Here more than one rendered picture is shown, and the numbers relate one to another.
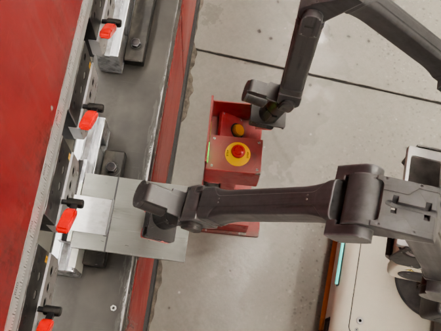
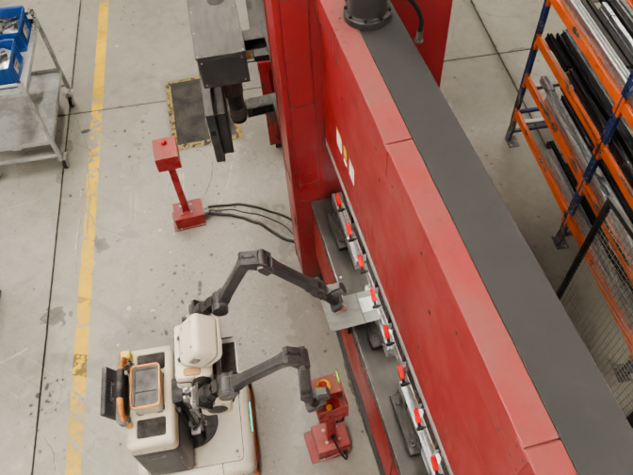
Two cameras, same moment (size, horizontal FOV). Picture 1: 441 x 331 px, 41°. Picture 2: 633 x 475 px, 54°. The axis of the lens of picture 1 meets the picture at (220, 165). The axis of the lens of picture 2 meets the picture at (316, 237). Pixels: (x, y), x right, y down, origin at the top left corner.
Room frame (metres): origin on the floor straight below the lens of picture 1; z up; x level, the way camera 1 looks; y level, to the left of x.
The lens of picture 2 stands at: (1.82, -0.26, 3.85)
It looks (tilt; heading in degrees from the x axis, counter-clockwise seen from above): 55 degrees down; 169
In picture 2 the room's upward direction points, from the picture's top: 4 degrees counter-clockwise
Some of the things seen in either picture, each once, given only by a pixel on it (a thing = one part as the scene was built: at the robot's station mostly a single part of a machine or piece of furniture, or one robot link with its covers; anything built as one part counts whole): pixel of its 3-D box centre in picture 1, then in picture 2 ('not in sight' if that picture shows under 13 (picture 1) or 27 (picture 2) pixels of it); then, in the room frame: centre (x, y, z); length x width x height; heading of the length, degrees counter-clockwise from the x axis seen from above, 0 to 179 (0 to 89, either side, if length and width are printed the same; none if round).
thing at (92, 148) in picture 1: (81, 195); (381, 319); (0.38, 0.33, 0.92); 0.39 x 0.06 x 0.10; 0
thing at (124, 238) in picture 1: (134, 217); (350, 310); (0.33, 0.18, 1.00); 0.26 x 0.18 x 0.01; 90
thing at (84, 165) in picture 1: (73, 200); not in sight; (0.35, 0.33, 0.99); 0.20 x 0.03 x 0.03; 0
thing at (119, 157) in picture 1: (105, 207); (369, 322); (0.37, 0.27, 0.89); 0.30 x 0.05 x 0.03; 0
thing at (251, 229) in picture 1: (230, 207); (326, 439); (0.65, -0.06, 0.06); 0.25 x 0.20 x 0.12; 92
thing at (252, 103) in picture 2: not in sight; (270, 121); (-0.97, 0.06, 1.18); 0.40 x 0.24 x 0.07; 0
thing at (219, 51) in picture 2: not in sight; (228, 88); (-0.93, -0.15, 1.53); 0.51 x 0.25 x 0.85; 177
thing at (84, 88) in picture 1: (65, 90); (391, 307); (0.50, 0.33, 1.26); 0.15 x 0.09 x 0.17; 0
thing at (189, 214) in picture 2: not in sight; (177, 184); (-1.32, -0.64, 0.41); 0.25 x 0.20 x 0.83; 90
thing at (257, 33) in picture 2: not in sight; (261, 55); (-0.97, 0.06, 1.67); 0.40 x 0.24 x 0.07; 0
